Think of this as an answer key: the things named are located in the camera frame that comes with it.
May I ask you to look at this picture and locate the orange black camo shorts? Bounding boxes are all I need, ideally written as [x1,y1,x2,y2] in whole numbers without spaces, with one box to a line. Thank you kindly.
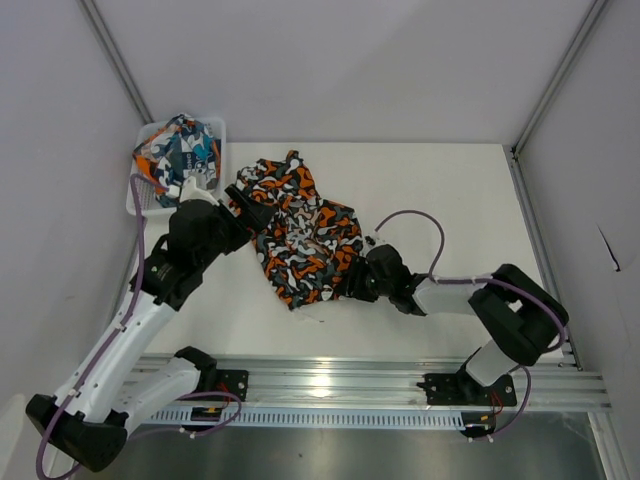
[235,150,364,310]

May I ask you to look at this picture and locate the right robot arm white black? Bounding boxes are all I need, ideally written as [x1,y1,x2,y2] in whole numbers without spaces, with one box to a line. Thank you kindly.
[338,245,569,406]

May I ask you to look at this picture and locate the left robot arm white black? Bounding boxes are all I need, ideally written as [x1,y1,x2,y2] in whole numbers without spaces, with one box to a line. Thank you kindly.
[26,185,276,479]

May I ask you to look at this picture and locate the blue orange patterned shorts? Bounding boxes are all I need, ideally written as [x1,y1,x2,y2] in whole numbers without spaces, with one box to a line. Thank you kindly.
[132,113,222,208]

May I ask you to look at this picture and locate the white plastic basket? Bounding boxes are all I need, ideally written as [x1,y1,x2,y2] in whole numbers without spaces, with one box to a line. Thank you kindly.
[126,116,227,217]

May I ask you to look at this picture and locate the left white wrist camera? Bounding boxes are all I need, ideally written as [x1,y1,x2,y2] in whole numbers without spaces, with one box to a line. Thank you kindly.
[179,177,219,206]

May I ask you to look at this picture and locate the aluminium mounting rail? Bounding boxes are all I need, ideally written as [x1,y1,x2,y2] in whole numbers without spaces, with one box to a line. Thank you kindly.
[217,355,612,412]

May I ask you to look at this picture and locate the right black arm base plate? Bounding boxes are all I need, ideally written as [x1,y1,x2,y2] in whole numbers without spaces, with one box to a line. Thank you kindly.
[416,371,517,407]

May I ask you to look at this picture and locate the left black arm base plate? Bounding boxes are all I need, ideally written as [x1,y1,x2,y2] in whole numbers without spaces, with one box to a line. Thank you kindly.
[209,369,250,402]

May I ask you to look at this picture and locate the right aluminium frame post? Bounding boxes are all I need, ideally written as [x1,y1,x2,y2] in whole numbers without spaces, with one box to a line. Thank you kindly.
[509,0,614,156]

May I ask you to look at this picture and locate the aluminium frame post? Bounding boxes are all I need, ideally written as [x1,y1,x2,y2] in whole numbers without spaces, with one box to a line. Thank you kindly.
[77,0,154,124]
[509,0,614,156]

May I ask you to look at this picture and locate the white slotted cable duct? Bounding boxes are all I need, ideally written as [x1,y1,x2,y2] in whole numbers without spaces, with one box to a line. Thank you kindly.
[144,406,465,431]

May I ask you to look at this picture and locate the left aluminium frame post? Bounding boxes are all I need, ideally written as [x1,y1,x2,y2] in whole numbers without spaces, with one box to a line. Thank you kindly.
[77,0,154,124]

